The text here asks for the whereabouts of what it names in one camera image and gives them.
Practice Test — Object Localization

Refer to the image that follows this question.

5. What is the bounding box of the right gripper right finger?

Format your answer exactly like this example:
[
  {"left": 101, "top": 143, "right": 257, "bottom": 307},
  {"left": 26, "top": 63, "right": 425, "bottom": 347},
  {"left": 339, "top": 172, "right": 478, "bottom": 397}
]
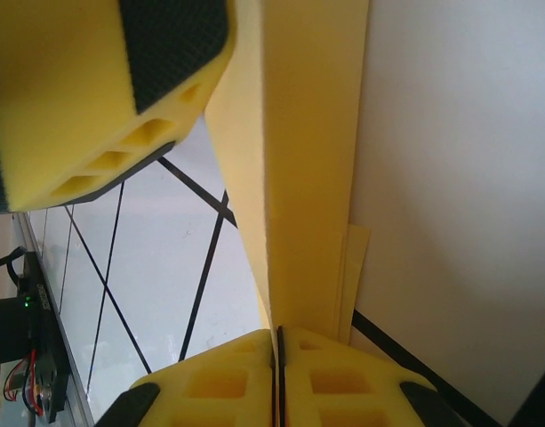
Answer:
[{"left": 278, "top": 326, "right": 460, "bottom": 427}]

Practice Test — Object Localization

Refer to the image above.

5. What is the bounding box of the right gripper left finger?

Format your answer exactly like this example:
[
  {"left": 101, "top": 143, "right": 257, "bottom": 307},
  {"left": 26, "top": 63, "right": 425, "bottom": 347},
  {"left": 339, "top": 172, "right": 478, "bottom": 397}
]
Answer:
[{"left": 93, "top": 326, "right": 278, "bottom": 427}]

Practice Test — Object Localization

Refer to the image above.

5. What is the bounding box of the yellow cloth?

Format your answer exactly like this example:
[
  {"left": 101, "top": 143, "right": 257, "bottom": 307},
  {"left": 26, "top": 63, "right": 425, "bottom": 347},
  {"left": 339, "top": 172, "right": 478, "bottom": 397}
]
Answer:
[{"left": 204, "top": 0, "right": 373, "bottom": 349}]

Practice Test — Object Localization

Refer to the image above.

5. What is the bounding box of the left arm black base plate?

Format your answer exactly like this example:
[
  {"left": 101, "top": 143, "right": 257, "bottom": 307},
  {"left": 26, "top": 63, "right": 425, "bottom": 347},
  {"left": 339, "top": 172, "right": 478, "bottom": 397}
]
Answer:
[{"left": 20, "top": 251, "right": 71, "bottom": 422}]

